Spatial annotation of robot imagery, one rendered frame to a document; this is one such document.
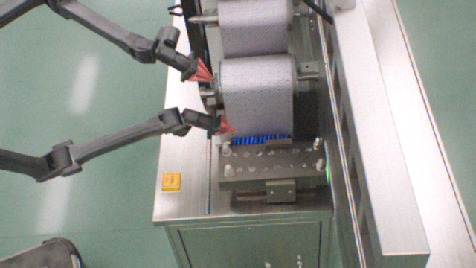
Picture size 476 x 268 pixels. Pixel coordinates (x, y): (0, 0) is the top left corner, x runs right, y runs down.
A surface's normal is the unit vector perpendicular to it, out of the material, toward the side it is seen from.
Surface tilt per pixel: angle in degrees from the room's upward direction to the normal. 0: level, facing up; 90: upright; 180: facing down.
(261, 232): 90
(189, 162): 0
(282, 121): 90
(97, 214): 0
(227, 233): 90
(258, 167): 0
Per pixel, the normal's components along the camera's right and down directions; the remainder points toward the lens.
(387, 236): -0.11, -0.63
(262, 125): 0.00, 0.77
